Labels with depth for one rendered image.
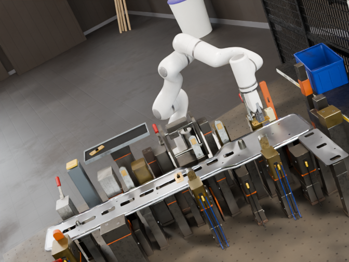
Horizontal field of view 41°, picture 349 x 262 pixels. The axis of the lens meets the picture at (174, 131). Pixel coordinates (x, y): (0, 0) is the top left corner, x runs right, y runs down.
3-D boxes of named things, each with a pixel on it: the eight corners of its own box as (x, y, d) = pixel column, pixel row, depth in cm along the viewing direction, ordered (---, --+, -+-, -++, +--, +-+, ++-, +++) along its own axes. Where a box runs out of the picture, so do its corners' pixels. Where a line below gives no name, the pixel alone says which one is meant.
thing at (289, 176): (282, 188, 237) (265, 141, 225) (279, 184, 241) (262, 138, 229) (295, 182, 237) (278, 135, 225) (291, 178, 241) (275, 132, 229)
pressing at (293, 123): (44, 258, 215) (42, 255, 215) (47, 230, 236) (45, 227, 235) (317, 130, 216) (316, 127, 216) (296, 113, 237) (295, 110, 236)
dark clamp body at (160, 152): (182, 213, 253) (153, 156, 237) (178, 202, 264) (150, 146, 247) (195, 208, 253) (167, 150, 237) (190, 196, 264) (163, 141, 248)
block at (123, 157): (144, 215, 265) (108, 151, 246) (142, 208, 273) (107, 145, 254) (160, 208, 266) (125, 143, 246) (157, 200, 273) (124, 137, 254)
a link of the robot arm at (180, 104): (166, 132, 288) (151, 100, 276) (187, 115, 296) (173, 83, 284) (179, 136, 279) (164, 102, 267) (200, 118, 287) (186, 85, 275)
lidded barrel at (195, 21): (222, 27, 759) (206, -14, 730) (193, 43, 745) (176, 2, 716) (204, 25, 811) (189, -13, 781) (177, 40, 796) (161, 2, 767)
